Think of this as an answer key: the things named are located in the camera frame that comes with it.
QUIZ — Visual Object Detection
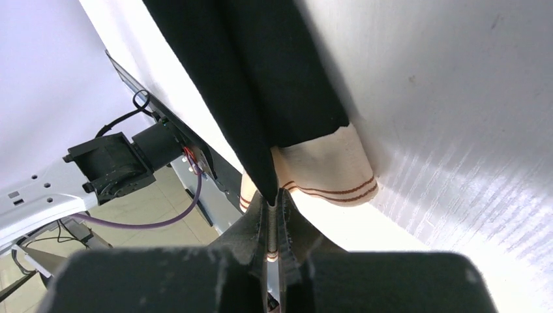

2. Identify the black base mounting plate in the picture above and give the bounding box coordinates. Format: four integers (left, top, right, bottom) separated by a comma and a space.
105, 51, 242, 214

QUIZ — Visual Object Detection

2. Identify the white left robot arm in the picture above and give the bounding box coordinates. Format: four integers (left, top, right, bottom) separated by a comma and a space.
1, 123, 186, 252

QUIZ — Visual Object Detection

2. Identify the black underwear beige waistband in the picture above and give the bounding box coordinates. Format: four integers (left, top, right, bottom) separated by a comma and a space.
145, 1, 378, 211

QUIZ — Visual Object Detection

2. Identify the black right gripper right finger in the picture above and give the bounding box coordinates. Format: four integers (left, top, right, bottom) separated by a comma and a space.
276, 189, 496, 312

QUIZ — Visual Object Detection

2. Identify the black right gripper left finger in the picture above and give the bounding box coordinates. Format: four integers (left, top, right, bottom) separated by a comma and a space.
38, 194, 268, 312

